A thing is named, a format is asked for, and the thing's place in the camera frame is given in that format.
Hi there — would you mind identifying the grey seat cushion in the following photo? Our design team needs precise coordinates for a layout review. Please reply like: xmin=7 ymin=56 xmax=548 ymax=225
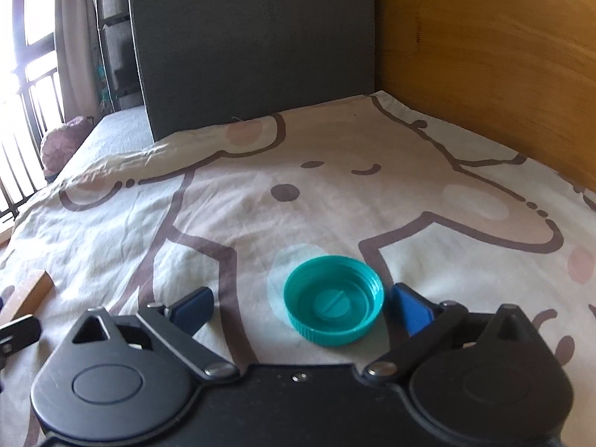
xmin=70 ymin=105 xmax=156 ymax=168

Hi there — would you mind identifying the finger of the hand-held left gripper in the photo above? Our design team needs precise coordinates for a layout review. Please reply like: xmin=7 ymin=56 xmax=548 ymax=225
xmin=0 ymin=316 xmax=42 ymax=359

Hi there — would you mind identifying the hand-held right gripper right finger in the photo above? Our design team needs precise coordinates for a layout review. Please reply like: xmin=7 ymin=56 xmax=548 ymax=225
xmin=364 ymin=282 xmax=545 ymax=385

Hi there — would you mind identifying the grey fabric storage box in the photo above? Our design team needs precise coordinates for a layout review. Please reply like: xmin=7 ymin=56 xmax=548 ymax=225
xmin=127 ymin=0 xmax=375 ymax=143

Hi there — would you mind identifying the pink cloth bundle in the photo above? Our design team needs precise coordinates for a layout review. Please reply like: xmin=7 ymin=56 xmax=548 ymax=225
xmin=40 ymin=116 xmax=94 ymax=171

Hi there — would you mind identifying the cartoon printed blanket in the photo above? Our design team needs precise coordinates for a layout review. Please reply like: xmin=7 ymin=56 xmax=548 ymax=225
xmin=0 ymin=91 xmax=596 ymax=447

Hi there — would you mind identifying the teal plastic bottle cap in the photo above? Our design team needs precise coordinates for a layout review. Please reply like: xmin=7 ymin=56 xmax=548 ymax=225
xmin=283 ymin=255 xmax=385 ymax=346

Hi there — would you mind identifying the grey drawer shelf unit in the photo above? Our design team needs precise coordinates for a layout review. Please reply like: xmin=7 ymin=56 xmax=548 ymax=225
xmin=95 ymin=0 xmax=145 ymax=112

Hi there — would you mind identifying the wooden block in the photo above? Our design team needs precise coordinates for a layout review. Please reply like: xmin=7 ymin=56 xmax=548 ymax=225
xmin=0 ymin=270 xmax=54 ymax=331

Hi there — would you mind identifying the black balcony railing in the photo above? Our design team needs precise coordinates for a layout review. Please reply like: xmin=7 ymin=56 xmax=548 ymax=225
xmin=0 ymin=0 xmax=66 ymax=224

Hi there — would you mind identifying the beige curtain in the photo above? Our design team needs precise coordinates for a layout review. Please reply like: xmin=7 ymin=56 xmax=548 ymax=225
xmin=55 ymin=0 xmax=101 ymax=124

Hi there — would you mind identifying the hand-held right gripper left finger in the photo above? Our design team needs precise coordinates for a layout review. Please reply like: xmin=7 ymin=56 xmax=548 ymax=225
xmin=70 ymin=286 xmax=240 ymax=380

